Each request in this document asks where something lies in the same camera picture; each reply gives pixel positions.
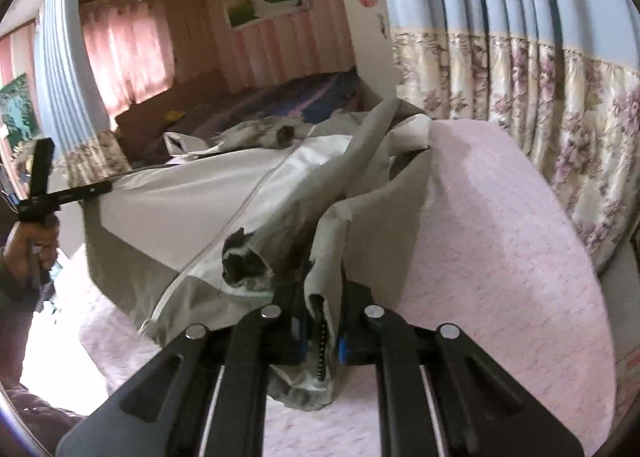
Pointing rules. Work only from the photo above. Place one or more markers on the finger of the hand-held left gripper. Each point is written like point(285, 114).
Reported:
point(80, 193)

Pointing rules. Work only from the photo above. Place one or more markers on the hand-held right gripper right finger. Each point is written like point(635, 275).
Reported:
point(350, 347)

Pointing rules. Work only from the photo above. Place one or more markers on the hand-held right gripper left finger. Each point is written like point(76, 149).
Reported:
point(295, 337)

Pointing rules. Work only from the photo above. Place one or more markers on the grey and white jacket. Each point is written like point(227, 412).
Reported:
point(200, 217)

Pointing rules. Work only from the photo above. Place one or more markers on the person's left forearm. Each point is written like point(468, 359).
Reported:
point(15, 322)

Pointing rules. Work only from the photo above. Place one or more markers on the person's left hand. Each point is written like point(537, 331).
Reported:
point(27, 249)

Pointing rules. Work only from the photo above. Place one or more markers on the dark sofa bed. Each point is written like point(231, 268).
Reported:
point(150, 124)

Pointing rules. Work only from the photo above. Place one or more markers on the blue floral curtain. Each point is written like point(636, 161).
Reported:
point(550, 62)
point(65, 67)

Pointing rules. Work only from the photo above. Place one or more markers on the yellow toy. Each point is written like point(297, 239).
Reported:
point(175, 115)

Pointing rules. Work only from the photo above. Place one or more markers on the pink window curtain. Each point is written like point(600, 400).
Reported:
point(127, 52)

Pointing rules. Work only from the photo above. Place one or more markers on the floral bed sheet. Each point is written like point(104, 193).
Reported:
point(500, 262)

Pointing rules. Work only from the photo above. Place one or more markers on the person's dark clothing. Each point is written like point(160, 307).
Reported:
point(40, 417)

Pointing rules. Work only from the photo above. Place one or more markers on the striped blue pink blanket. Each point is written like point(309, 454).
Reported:
point(310, 92)

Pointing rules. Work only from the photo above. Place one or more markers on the white wardrobe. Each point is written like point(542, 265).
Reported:
point(360, 37)

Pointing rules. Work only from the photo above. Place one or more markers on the green landscape wall poster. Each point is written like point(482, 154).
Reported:
point(17, 109)

